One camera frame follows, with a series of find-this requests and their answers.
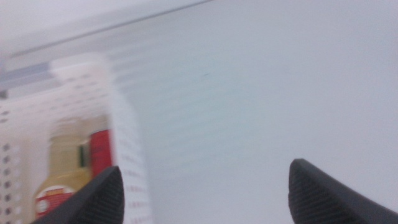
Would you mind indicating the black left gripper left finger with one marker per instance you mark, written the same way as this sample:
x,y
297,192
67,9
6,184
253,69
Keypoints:
x,y
99,202

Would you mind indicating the white perforated plastic basket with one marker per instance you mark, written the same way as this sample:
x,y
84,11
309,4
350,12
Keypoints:
x,y
130,161

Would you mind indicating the yellow tea bottle red label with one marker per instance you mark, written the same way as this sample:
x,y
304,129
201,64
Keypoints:
x,y
65,165

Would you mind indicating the red soda can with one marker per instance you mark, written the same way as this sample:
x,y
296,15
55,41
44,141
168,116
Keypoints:
x,y
101,152

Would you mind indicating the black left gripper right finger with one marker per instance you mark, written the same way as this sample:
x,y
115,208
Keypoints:
x,y
317,199

